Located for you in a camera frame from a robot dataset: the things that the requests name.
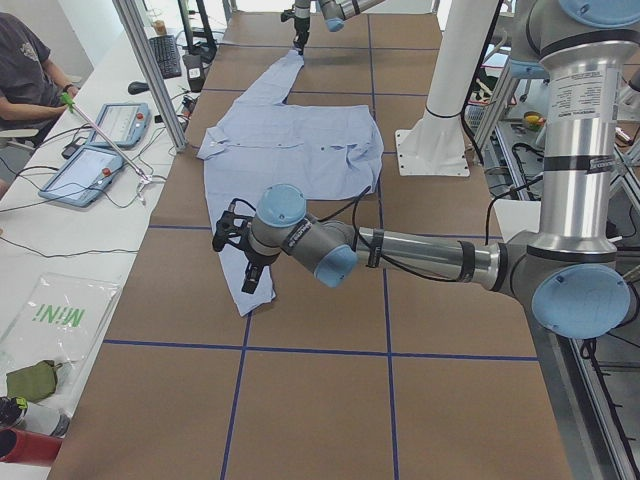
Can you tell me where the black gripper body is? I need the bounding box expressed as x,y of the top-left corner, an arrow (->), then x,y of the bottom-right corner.
293,17 -> 311,46
245,247 -> 276,281

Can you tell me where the black computer mouse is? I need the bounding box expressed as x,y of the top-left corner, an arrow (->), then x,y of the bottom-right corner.
127,81 -> 149,95

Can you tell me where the seated person grey shirt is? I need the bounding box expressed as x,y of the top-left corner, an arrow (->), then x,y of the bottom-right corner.
1,13 -> 79,143

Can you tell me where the white mast base plate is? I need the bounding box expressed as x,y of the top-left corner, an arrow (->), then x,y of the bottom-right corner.
394,112 -> 470,177

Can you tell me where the aluminium frame post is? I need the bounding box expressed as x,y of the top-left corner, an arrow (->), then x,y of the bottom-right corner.
112,0 -> 187,153

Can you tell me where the green fabric pouch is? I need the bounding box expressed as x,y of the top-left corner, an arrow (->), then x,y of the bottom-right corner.
6,360 -> 61,402

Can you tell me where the near blue teach pendant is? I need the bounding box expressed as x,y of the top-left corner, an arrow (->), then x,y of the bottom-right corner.
38,146 -> 124,208

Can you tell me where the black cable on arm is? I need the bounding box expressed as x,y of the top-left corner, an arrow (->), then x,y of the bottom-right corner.
319,172 -> 544,281

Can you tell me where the far blue teach pendant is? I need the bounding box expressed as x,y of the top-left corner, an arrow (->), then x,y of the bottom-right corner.
96,103 -> 150,150

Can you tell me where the light blue button shirt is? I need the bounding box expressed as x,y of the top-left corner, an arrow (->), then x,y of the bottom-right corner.
197,50 -> 383,315

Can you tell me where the clear bag green lettering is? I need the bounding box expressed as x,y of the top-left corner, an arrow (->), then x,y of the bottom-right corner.
1,273 -> 121,372

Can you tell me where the black keyboard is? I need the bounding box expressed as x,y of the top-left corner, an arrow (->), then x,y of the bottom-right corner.
148,35 -> 182,79

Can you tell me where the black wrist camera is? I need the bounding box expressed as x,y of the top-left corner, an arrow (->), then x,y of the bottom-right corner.
280,7 -> 297,22
212,198 -> 255,253

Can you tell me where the red bottle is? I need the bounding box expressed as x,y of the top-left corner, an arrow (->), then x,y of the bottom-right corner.
1,429 -> 63,467

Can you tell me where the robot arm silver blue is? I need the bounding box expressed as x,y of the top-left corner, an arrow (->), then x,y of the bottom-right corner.
281,0 -> 383,55
241,1 -> 639,339

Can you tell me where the long metal rod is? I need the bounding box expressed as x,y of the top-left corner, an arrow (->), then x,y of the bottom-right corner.
60,93 -> 152,185

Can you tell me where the white camera mast pillar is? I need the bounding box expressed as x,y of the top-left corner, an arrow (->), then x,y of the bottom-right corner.
425,0 -> 502,120

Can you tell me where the small black phone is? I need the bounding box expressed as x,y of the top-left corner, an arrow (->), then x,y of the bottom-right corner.
61,143 -> 82,159

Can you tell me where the blue teach pendant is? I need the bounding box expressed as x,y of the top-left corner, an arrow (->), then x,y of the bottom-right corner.
96,103 -> 150,150
38,146 -> 124,208

